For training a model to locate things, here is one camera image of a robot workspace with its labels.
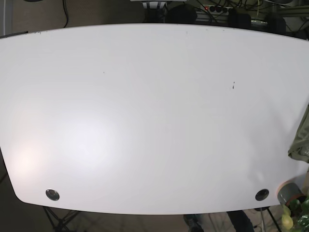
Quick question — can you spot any olive green T-shirt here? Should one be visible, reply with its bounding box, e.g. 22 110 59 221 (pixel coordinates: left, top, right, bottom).
288 106 309 163

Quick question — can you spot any left silver table grommet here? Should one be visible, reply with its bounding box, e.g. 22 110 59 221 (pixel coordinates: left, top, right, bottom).
45 189 60 201

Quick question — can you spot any silver table grommet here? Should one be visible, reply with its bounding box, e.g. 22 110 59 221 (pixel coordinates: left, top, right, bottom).
255 189 269 201
45 189 60 201

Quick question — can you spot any right silver table grommet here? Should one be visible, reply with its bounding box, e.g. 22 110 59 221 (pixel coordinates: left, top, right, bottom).
255 189 269 201

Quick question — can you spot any grey plant pot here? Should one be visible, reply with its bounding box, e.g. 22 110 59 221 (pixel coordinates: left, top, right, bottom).
277 182 306 206

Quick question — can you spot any green potted plant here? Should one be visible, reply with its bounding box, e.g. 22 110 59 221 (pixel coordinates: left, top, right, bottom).
281 197 309 232

